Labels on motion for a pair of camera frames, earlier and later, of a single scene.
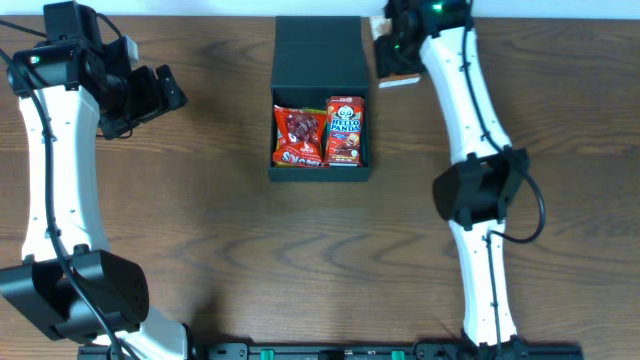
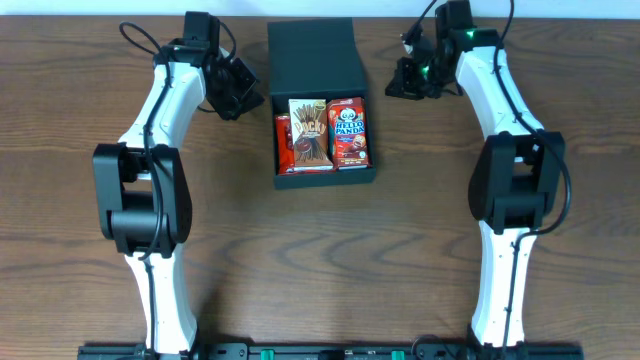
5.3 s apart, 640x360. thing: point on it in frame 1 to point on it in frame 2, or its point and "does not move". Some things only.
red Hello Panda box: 345,128 does not move
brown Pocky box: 379,26 to 310,136
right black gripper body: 392,62 to 405,80
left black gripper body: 148,93 to 240,88
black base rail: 349,351 does not move
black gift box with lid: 313,58 does not move
